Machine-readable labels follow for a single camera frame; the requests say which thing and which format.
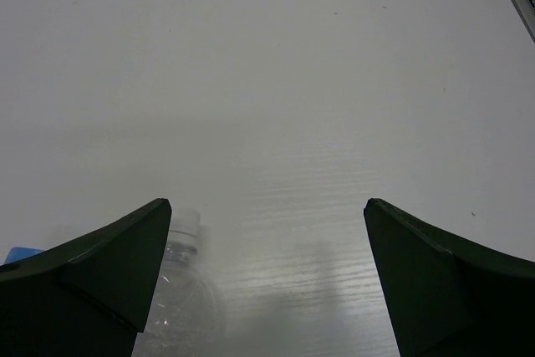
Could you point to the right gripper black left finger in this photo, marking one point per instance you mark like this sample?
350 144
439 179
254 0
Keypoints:
90 296

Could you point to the blue-cap blue-label water bottle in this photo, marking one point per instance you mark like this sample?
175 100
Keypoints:
20 253

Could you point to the clear unlabelled plastic bottle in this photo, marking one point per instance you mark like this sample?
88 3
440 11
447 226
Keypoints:
186 316

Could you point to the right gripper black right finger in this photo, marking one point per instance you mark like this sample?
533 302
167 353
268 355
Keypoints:
447 295

